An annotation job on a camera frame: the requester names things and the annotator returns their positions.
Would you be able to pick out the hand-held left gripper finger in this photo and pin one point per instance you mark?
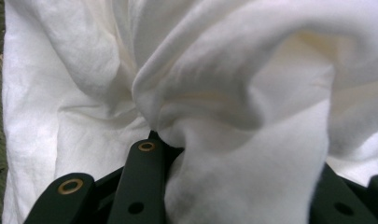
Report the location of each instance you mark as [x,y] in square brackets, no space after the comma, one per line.
[171,155]

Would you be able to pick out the white garment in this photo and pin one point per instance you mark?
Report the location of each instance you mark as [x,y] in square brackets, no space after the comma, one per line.
[208,77]

